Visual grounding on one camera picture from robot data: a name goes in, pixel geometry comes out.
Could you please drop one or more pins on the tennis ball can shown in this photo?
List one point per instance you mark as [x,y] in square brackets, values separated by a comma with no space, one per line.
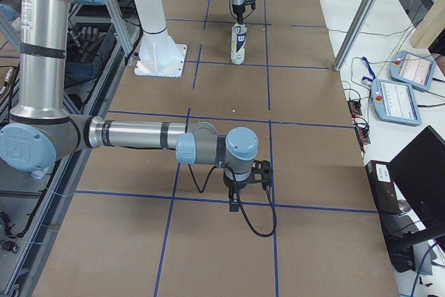
[238,41]

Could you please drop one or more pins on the orange black connector lower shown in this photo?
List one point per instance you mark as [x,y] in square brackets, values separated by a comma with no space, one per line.
[362,133]

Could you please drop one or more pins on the orange black connector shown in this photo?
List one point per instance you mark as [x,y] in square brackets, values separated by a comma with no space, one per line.
[354,106]
[362,133]

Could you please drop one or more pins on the orange black connector upper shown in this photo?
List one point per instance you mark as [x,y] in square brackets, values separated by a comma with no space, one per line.
[354,106]

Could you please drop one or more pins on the black computer box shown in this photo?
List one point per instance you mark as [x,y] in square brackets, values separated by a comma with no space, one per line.
[384,185]

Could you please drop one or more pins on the far teach pendant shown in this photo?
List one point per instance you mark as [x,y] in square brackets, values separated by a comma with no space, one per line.
[413,69]

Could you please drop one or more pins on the teach pendant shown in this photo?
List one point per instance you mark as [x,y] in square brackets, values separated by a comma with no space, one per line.
[395,102]
[413,69]

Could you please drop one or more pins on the near teach pendant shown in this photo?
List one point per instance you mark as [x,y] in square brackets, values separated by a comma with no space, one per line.
[395,102]

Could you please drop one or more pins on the black monitor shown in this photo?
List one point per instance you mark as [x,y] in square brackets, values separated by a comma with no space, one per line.
[418,171]

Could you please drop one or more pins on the wooden board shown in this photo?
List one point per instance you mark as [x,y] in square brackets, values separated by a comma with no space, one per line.
[431,26]

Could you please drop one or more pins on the far camera mount bracket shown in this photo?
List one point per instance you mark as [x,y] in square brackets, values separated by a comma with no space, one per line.
[251,4]

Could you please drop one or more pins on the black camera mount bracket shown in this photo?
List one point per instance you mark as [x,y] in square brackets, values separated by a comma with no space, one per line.
[262,173]

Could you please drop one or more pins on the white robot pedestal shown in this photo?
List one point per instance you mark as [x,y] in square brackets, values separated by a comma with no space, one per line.
[158,55]

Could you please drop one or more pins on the aluminium frame post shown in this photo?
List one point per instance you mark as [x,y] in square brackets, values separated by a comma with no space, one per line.
[352,33]

